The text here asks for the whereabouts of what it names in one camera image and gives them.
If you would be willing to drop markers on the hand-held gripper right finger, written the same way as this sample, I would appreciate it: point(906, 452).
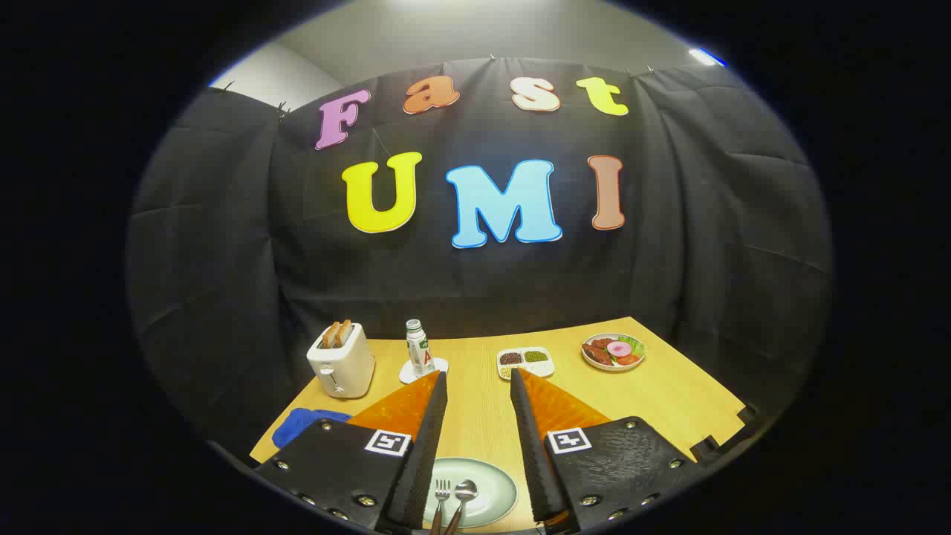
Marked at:
point(531, 446)

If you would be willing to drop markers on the white toaster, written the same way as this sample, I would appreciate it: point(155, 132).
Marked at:
point(345, 368)

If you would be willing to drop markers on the blue cloth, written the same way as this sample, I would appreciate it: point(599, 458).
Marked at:
point(301, 425)

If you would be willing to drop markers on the light green plate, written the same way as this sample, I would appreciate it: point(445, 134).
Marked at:
point(494, 490)

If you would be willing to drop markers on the brown toast slice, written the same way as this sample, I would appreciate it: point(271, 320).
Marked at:
point(330, 336)
point(345, 332)

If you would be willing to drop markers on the white coaster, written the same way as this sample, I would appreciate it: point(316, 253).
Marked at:
point(440, 365)

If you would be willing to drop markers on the small white drink bottle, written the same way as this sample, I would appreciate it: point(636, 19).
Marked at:
point(418, 349)

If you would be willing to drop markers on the large black table bracket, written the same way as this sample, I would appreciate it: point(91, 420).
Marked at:
point(724, 438)

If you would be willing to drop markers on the ceiling light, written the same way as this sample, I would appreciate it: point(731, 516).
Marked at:
point(704, 56)

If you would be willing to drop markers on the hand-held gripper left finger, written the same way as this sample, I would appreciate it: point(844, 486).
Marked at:
point(427, 446)

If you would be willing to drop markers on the white sectioned bean dish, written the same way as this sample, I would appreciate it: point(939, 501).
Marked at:
point(525, 362)

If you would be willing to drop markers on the white plate with food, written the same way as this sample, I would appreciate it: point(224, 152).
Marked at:
point(611, 352)

